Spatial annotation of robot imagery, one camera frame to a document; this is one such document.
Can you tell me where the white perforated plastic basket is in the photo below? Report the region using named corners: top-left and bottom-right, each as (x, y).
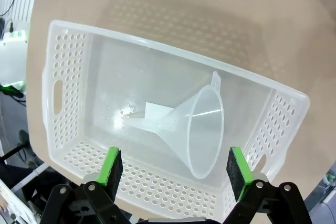
top-left (41, 19), bottom-right (310, 221)

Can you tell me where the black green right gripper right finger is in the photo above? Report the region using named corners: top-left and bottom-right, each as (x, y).
top-left (223, 146), bottom-right (310, 224)

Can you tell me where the white paper label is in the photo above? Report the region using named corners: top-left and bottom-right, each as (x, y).
top-left (143, 102), bottom-right (175, 130)

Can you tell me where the white box with green light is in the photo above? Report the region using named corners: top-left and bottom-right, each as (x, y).
top-left (0, 30), bottom-right (29, 51)

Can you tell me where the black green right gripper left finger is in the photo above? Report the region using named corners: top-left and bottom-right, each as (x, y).
top-left (44, 146), bottom-right (127, 224)

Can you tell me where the clear plastic funnel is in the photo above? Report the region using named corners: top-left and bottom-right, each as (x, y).
top-left (123, 71), bottom-right (225, 180)

